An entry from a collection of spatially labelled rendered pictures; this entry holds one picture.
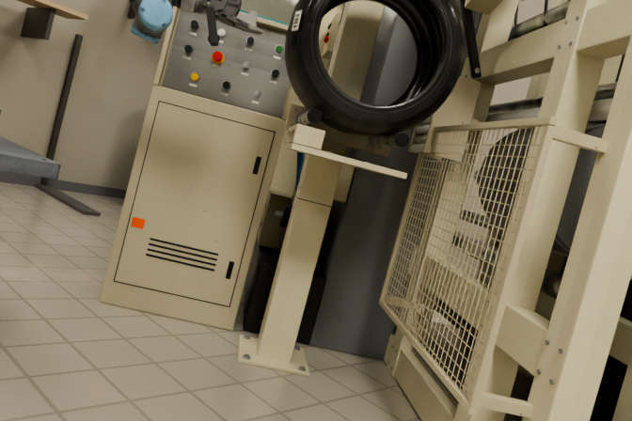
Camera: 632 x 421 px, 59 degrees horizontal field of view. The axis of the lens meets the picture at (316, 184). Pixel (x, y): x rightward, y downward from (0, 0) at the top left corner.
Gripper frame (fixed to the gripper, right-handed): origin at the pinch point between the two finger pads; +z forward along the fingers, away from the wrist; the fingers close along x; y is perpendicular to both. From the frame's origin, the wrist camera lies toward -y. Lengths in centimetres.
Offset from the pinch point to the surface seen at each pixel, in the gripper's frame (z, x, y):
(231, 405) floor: 33, -15, -108
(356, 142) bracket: 46, 24, -18
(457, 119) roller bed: 77, 20, 3
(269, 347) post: 44, 26, -101
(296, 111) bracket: 21.3, 24.0, -15.9
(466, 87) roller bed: 75, 20, 15
